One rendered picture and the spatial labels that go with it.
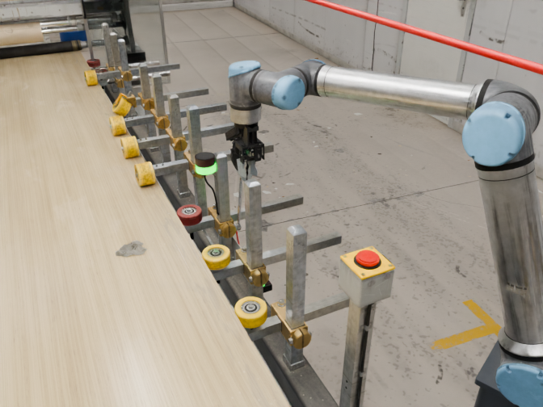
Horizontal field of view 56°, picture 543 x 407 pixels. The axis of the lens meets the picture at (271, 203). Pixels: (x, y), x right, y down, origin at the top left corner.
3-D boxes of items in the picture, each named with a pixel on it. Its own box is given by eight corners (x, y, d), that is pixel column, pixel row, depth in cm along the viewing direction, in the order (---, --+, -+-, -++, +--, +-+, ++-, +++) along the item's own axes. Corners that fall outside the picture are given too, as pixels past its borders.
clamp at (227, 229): (222, 216, 176) (221, 203, 173) (237, 236, 165) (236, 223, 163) (207, 220, 174) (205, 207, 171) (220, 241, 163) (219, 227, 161)
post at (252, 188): (258, 311, 159) (255, 176, 134) (263, 318, 156) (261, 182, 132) (249, 314, 158) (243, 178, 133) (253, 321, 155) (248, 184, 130)
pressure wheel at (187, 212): (199, 229, 173) (196, 200, 167) (207, 241, 167) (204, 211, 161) (177, 235, 170) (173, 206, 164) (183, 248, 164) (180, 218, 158)
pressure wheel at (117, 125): (127, 132, 214) (125, 135, 221) (122, 113, 214) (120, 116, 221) (112, 134, 212) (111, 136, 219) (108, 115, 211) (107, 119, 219)
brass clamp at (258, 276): (252, 258, 157) (252, 245, 155) (271, 283, 147) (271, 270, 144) (233, 263, 155) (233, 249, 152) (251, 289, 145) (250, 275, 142)
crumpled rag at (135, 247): (145, 240, 150) (144, 233, 148) (148, 253, 144) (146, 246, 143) (114, 245, 147) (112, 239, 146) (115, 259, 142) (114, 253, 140)
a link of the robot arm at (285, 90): (311, 70, 136) (274, 63, 142) (285, 81, 128) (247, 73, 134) (309, 104, 140) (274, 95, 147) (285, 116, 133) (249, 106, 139)
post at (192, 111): (205, 221, 196) (195, 102, 171) (208, 226, 193) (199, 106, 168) (197, 224, 194) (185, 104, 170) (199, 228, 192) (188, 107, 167)
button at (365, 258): (369, 254, 91) (370, 246, 90) (383, 266, 88) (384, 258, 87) (351, 260, 90) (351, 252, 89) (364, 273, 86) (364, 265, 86)
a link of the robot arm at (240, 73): (247, 69, 134) (220, 63, 139) (249, 114, 140) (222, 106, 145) (269, 61, 140) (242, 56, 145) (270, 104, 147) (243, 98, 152)
